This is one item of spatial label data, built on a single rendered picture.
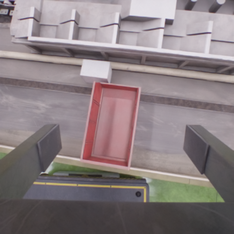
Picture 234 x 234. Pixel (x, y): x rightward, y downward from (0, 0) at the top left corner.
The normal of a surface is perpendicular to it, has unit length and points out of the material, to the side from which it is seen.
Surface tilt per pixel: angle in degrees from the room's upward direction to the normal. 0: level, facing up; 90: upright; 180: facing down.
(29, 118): 0
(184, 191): 0
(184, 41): 31
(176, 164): 3
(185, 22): 10
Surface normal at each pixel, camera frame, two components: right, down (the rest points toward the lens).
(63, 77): -0.07, -0.12
